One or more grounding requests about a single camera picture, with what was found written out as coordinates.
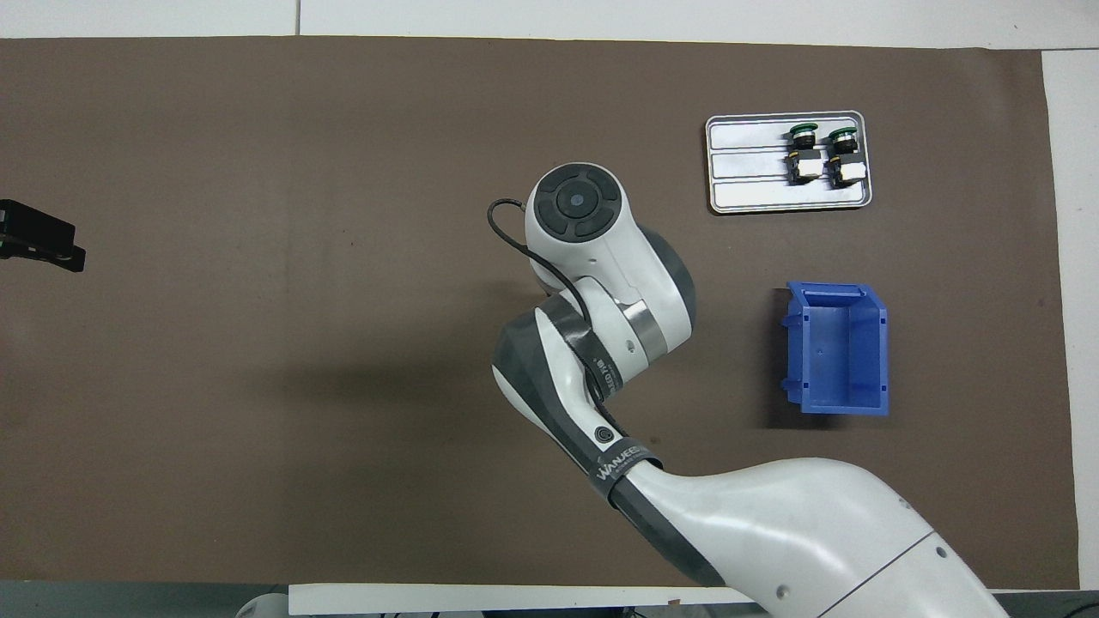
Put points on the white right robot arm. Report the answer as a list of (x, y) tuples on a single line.
[(773, 515)]

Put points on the brown paper table mat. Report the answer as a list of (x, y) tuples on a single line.
[(258, 129)]

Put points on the grey metal tray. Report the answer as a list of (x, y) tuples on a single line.
[(747, 163)]

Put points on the blue plastic storage bin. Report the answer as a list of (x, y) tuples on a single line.
[(837, 352)]

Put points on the green push button switch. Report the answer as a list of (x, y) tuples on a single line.
[(803, 154), (843, 159)]

